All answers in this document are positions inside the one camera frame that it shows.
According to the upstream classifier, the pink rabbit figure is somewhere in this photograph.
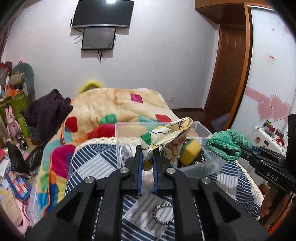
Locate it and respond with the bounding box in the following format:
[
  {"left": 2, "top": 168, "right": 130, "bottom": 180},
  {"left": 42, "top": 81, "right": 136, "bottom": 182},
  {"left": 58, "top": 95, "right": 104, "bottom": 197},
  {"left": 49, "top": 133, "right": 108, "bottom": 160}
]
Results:
[{"left": 5, "top": 106, "right": 21, "bottom": 138}]

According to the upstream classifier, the grey plush toy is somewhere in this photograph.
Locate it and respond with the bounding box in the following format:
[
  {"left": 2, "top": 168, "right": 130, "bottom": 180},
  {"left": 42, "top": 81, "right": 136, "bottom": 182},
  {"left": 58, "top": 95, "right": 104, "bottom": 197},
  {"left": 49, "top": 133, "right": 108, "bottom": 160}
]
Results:
[{"left": 9, "top": 63, "right": 35, "bottom": 102}]

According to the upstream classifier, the green storage box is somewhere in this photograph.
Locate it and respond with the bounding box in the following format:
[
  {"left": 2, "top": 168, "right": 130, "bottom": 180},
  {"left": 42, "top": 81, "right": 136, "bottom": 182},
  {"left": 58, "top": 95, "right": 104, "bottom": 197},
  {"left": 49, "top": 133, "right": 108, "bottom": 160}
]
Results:
[{"left": 1, "top": 91, "right": 29, "bottom": 138}]

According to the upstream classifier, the white small cabinet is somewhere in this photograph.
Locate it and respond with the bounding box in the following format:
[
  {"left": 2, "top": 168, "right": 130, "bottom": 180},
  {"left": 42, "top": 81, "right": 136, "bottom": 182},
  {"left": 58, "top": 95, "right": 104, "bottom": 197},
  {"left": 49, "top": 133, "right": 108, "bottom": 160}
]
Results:
[{"left": 248, "top": 125, "right": 286, "bottom": 156}]

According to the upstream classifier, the blue patterned tablecloth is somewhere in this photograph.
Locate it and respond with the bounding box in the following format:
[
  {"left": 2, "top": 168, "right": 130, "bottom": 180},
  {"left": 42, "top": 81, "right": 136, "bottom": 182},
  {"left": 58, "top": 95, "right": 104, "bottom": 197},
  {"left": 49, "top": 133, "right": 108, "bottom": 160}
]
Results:
[{"left": 65, "top": 138, "right": 263, "bottom": 240}]

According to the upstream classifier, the colourful fleece blanket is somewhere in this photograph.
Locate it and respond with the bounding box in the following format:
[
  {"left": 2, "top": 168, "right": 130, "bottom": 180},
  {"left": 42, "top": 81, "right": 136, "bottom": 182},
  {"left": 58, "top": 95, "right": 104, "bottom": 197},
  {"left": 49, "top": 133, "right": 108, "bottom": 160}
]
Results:
[{"left": 36, "top": 88, "right": 178, "bottom": 218}]

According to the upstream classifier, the floral fabric scrunchie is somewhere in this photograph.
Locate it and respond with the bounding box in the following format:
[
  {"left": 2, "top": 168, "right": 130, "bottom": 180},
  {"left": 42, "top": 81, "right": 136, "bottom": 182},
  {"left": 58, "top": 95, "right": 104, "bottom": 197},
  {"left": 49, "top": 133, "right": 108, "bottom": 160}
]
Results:
[{"left": 140, "top": 117, "right": 193, "bottom": 171}]

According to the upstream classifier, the yellow plush ring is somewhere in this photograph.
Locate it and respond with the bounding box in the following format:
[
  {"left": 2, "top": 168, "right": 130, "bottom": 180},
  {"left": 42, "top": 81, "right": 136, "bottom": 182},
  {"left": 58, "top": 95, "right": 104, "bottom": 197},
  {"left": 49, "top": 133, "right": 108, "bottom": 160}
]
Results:
[{"left": 78, "top": 80, "right": 104, "bottom": 94}]

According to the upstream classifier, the large wall television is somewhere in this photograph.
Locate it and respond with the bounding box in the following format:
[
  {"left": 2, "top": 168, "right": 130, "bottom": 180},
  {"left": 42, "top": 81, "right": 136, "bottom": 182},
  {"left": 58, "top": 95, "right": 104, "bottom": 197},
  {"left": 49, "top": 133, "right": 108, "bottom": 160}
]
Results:
[{"left": 72, "top": 1, "right": 134, "bottom": 28}]

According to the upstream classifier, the small wall monitor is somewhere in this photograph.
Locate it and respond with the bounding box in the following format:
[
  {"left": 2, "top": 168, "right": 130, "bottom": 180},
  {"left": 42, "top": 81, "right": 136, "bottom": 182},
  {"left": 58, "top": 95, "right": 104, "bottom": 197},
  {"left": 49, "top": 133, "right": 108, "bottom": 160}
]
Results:
[{"left": 82, "top": 27, "right": 116, "bottom": 50}]

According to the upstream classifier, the yellow sponge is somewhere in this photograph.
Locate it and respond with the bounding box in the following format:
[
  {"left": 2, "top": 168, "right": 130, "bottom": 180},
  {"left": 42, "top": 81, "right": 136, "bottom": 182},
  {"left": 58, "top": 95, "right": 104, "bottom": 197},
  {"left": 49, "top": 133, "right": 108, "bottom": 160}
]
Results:
[{"left": 179, "top": 139, "right": 202, "bottom": 166}]

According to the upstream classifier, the green knitted cloth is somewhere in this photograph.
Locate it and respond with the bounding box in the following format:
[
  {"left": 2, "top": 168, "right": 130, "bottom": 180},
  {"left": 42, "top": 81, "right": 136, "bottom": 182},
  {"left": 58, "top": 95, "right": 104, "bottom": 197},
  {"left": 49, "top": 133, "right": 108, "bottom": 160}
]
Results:
[{"left": 206, "top": 129, "right": 253, "bottom": 161}]

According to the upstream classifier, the dark purple clothing pile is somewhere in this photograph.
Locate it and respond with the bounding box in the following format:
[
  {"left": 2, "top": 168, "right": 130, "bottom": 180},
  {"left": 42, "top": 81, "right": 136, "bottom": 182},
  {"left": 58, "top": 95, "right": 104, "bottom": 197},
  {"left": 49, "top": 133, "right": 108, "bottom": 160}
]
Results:
[{"left": 24, "top": 89, "right": 73, "bottom": 146}]

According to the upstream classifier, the clear plastic storage box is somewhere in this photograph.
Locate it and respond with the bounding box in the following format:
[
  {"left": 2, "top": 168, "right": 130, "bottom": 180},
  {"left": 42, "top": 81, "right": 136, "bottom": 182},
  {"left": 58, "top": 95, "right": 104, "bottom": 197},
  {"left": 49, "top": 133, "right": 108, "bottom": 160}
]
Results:
[{"left": 114, "top": 120, "right": 228, "bottom": 181}]

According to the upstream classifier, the person's right hand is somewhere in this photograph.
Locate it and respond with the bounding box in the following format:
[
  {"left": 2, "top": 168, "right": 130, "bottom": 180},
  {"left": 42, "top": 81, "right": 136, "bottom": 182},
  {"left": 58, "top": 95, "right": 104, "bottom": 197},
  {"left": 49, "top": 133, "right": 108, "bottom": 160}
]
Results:
[{"left": 259, "top": 182, "right": 278, "bottom": 218}]

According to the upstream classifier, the wooden overhead cabinet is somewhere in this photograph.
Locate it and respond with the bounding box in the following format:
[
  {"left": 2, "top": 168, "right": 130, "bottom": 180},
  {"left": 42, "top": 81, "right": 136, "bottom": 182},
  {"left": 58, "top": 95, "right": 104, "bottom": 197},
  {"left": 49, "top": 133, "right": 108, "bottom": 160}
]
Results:
[{"left": 195, "top": 0, "right": 273, "bottom": 25}]

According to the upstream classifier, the brown wooden door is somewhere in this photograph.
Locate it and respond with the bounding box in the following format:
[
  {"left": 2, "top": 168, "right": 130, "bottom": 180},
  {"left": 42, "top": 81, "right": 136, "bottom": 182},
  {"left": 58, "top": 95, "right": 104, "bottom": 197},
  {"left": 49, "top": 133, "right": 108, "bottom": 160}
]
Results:
[{"left": 204, "top": 25, "right": 246, "bottom": 126}]

